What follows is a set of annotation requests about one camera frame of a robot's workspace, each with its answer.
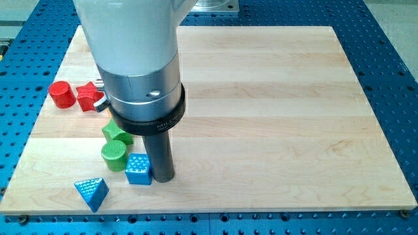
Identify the green star block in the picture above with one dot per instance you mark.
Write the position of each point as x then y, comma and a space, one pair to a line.
112, 132

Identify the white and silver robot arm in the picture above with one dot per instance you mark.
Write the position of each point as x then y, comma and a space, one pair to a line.
134, 45

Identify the red star block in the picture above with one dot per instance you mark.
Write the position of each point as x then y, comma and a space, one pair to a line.
87, 96

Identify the green cylinder block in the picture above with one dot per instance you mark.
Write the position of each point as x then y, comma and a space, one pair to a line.
114, 153

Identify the red cylinder block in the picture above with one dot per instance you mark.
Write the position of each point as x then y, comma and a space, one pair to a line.
61, 94

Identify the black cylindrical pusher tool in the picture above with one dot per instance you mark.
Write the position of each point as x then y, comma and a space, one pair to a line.
155, 136

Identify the light wooden board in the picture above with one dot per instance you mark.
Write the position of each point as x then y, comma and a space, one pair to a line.
276, 120

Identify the blue triangular prism block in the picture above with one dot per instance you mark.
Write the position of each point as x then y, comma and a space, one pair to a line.
93, 191

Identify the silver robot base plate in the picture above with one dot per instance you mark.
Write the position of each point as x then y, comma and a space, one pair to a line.
216, 6

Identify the blue cube block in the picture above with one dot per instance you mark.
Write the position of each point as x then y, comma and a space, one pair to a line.
138, 170

